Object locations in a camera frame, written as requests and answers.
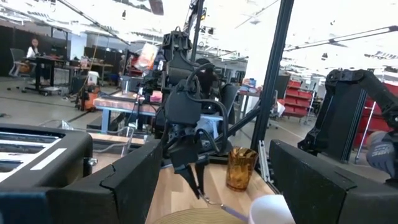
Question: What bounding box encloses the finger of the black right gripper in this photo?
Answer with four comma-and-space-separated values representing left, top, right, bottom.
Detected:
194, 159, 209, 196
174, 164, 200, 199

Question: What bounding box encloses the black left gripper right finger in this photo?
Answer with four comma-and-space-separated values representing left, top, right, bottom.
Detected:
269, 140, 398, 224

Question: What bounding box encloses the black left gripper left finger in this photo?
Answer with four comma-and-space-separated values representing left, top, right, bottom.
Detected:
0, 140, 163, 224

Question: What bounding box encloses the spoon with purple handle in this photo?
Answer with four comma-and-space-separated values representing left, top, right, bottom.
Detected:
198, 192, 249, 222

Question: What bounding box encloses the amber glass cup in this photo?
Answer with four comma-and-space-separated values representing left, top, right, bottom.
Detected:
225, 146, 259, 192

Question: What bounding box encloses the round woven placemat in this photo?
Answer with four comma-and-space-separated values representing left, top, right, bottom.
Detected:
151, 207, 249, 224

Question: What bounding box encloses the table with blue legs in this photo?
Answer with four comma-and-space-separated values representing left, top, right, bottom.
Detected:
93, 90, 162, 134

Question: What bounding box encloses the white bowl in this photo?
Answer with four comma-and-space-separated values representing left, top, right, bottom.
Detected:
248, 194, 296, 224

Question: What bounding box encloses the clear plastic container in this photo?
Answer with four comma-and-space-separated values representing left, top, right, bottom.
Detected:
39, 119, 135, 157

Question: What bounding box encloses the black four-slot toaster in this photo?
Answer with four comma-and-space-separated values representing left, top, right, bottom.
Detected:
0, 123, 94, 191

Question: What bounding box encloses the person's gloved hand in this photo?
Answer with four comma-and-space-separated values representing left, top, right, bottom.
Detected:
366, 130, 398, 179

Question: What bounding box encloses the red cabinet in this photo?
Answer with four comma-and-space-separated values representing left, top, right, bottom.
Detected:
354, 82, 398, 147

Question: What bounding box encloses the white bucket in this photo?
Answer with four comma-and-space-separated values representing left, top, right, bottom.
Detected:
88, 70, 100, 86

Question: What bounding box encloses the orange shop vacuum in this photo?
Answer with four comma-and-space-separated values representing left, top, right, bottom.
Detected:
76, 84, 101, 112

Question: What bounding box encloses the red bin shelf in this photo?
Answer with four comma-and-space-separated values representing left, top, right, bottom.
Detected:
278, 79, 315, 118

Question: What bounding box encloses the black office desk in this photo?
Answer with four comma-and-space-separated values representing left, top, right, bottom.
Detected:
26, 55, 68, 94

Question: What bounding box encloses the person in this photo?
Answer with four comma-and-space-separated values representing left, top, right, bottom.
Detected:
26, 37, 41, 60

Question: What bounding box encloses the grey office chair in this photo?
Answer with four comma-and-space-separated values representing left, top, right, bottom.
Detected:
8, 48, 29, 78

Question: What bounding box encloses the black aluminium frame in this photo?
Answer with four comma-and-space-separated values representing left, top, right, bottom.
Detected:
186, 0, 295, 187

